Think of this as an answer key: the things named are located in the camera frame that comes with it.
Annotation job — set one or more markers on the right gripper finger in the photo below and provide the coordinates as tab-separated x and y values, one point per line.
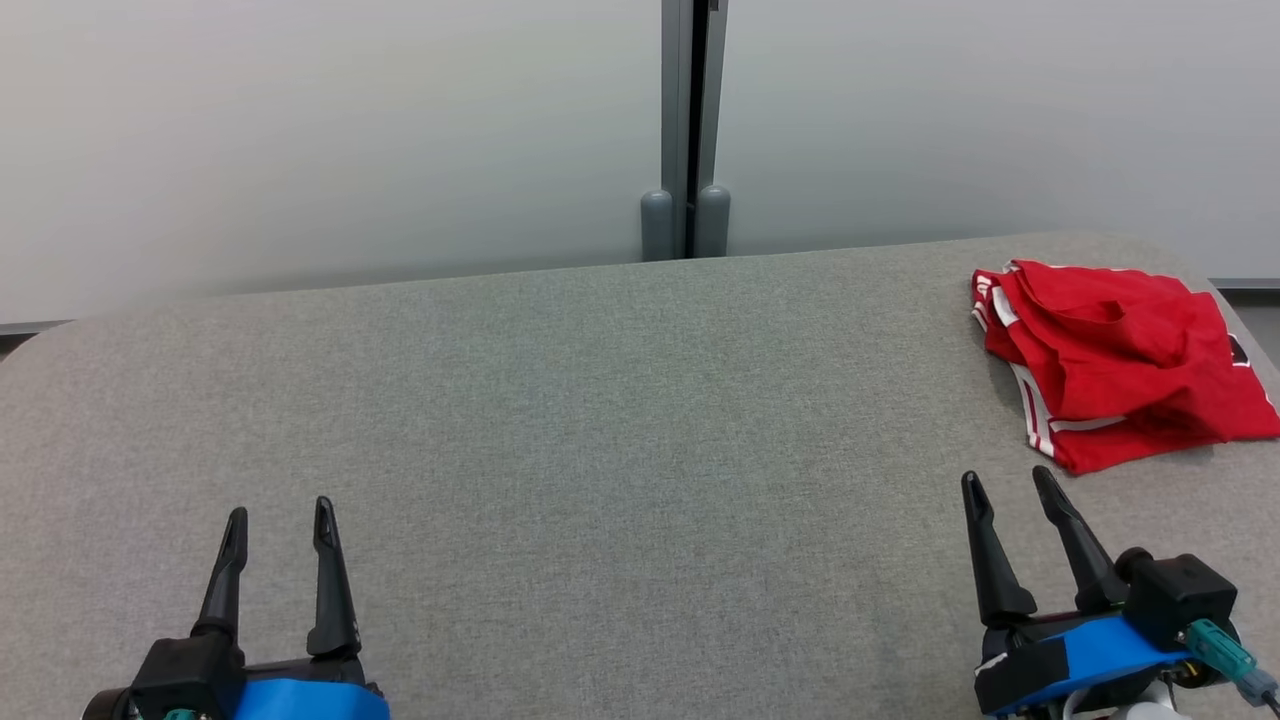
1090	570
998	585

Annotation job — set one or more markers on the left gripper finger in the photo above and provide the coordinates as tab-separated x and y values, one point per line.
225	600
332	610

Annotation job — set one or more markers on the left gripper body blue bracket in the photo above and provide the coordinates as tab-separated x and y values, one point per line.
310	695

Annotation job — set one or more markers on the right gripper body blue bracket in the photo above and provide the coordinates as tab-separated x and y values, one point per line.
1085	660

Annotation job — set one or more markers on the red white-sleeved jersey shirt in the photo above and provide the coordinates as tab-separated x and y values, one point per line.
1150	440

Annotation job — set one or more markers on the red white-striped shorts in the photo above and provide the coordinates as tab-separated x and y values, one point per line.
1100	320

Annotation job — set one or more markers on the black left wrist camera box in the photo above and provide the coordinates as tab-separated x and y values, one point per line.
185	675

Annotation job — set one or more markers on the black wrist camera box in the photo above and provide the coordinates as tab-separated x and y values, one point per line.
185	675
1180	595

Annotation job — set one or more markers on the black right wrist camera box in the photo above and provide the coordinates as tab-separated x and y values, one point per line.
1180	595

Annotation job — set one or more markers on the grey partition post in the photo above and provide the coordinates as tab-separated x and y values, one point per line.
688	120

